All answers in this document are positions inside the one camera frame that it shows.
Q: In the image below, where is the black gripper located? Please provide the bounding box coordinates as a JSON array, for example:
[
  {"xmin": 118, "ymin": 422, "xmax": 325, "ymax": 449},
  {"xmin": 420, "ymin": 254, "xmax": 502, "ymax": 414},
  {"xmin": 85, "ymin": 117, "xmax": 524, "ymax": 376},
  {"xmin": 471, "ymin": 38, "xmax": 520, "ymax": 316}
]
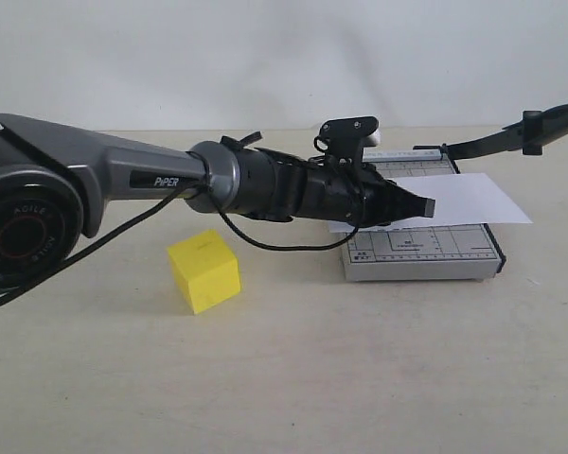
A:
[{"xmin": 293, "ymin": 164, "xmax": 435, "ymax": 227}]

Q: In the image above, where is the white paper sheet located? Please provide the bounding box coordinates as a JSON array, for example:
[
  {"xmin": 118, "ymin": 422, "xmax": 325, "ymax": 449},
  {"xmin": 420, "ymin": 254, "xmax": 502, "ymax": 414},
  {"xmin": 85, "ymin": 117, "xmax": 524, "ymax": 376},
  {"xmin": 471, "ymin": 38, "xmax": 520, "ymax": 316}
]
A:
[{"xmin": 328, "ymin": 172, "xmax": 535, "ymax": 234}]

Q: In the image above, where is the black cutter blade arm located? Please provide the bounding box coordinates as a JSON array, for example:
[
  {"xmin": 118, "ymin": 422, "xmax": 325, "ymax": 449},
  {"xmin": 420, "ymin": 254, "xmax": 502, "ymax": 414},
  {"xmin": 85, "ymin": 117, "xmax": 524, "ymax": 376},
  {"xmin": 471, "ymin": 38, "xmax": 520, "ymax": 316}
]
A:
[{"xmin": 413, "ymin": 103, "xmax": 568, "ymax": 161}]

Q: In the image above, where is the yellow foam cube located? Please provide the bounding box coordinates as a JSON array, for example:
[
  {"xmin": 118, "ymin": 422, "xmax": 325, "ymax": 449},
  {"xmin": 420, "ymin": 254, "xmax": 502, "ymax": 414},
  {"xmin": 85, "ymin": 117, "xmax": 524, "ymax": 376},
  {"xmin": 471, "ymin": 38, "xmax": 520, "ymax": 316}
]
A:
[{"xmin": 167, "ymin": 229, "xmax": 241, "ymax": 315}]

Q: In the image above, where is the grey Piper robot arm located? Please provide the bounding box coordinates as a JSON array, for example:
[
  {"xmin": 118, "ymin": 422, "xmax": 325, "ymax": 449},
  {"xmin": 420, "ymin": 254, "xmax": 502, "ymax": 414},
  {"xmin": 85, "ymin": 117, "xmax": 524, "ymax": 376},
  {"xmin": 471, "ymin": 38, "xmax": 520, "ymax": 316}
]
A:
[{"xmin": 0, "ymin": 113, "xmax": 402, "ymax": 296}]

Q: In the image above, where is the grey paper cutter base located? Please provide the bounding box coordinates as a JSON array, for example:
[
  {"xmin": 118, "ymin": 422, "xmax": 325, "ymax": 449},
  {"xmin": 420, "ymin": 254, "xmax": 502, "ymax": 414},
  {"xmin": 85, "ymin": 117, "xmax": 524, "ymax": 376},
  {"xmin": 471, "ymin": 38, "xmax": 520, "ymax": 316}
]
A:
[{"xmin": 341, "ymin": 148, "xmax": 506, "ymax": 282}]

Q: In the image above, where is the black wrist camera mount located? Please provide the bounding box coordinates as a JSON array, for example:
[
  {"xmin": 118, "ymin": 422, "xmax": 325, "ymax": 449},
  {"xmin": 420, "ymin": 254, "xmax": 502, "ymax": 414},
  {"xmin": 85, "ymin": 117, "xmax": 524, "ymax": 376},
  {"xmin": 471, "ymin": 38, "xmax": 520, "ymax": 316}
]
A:
[{"xmin": 313, "ymin": 115, "xmax": 381, "ymax": 170}]

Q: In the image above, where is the black camera cable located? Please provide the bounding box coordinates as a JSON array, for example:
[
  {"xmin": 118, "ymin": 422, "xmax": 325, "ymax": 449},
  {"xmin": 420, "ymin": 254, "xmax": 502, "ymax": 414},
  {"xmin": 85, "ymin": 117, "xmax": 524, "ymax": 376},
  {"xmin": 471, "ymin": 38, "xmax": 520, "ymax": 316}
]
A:
[{"xmin": 0, "ymin": 134, "xmax": 365, "ymax": 314}]

